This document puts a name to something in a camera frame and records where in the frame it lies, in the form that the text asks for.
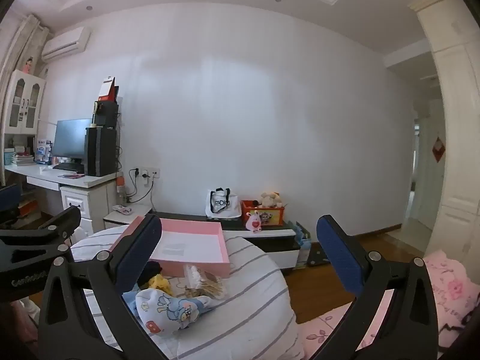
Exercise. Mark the beige curtain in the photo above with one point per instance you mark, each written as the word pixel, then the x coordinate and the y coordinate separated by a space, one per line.
pixel 22 41

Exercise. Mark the beige plush toy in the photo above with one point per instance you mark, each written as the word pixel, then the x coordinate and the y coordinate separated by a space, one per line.
pixel 270 199

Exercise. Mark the orange toy box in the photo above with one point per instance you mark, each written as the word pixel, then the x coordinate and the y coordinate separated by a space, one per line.
pixel 272 217

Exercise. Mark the orange storage box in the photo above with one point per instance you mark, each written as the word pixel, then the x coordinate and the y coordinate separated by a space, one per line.
pixel 29 208

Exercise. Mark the black white tv stand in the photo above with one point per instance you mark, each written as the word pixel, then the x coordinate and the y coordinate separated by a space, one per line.
pixel 277 245

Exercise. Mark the black box stack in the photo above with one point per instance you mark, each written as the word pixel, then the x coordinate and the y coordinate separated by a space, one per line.
pixel 107 114

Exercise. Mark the stack of books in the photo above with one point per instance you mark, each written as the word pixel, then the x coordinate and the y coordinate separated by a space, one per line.
pixel 23 159

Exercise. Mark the pink flat pouch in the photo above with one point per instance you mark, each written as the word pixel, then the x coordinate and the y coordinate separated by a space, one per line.
pixel 71 176

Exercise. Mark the blue white product box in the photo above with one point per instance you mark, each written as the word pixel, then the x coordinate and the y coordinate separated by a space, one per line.
pixel 44 152

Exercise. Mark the clear cotton swab pack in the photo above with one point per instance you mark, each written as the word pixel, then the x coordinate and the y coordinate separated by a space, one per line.
pixel 204 283

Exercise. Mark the red door ornament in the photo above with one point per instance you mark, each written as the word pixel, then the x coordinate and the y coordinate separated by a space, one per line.
pixel 438 147

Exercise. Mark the yellow crochet piece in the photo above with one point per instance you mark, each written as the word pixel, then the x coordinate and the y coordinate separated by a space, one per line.
pixel 161 283

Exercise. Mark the white tote bag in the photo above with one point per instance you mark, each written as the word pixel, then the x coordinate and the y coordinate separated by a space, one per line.
pixel 225 206

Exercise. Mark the white low cabinet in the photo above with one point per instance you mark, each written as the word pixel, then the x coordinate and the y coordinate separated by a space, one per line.
pixel 127 219

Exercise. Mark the pink cardboard box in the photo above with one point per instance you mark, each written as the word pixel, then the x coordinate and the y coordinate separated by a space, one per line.
pixel 195 232

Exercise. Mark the white desk with drawers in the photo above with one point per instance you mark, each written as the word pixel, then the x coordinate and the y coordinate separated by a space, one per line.
pixel 97 198

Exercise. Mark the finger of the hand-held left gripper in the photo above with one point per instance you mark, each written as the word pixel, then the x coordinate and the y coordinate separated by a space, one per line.
pixel 9 197
pixel 45 234

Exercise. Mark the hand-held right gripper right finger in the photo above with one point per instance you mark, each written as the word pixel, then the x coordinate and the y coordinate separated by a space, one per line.
pixel 337 255

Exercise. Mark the small printed pink case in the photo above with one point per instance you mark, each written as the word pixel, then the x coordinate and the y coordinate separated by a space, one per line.
pixel 122 209

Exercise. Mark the black crochet piece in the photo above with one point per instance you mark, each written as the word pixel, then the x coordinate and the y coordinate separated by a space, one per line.
pixel 150 272

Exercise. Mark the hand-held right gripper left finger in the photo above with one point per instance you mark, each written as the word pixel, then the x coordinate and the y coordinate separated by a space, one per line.
pixel 138 249

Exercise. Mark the red white desk calendar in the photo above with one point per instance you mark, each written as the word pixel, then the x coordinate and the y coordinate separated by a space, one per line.
pixel 108 89

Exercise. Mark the pink floral blanket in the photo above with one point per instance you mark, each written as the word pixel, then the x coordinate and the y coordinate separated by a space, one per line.
pixel 446 288

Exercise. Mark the black computer monitor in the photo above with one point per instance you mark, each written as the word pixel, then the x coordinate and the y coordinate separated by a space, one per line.
pixel 71 138

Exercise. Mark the black keyboard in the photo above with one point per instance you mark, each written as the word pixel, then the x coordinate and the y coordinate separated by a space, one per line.
pixel 69 166

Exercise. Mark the white wall outlet strip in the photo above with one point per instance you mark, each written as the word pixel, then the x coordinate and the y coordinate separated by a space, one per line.
pixel 148 173

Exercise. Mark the white hutch cabinet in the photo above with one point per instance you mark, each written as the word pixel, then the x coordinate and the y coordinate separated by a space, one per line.
pixel 24 101

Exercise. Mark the pink bunny toy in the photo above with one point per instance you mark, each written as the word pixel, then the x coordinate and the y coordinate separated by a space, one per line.
pixel 254 222

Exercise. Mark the pink doll figure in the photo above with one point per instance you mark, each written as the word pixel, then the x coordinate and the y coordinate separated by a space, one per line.
pixel 28 65

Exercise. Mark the cartoon print baby cloth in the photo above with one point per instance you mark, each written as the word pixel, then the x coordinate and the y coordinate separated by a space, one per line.
pixel 168 307

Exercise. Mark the white door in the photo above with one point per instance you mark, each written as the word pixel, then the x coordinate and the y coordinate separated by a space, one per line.
pixel 427 195

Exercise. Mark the black computer tower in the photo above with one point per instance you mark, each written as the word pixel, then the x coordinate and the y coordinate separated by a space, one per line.
pixel 99 152

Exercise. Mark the orange white bottle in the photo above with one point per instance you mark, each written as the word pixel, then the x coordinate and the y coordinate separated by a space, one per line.
pixel 120 185

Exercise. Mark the blue packets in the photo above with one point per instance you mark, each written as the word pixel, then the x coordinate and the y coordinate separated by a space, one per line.
pixel 303 234

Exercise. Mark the white air conditioner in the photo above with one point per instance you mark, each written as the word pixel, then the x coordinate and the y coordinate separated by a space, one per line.
pixel 65 43

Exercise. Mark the black floor scale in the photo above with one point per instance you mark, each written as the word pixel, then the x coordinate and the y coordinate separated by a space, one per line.
pixel 318 255

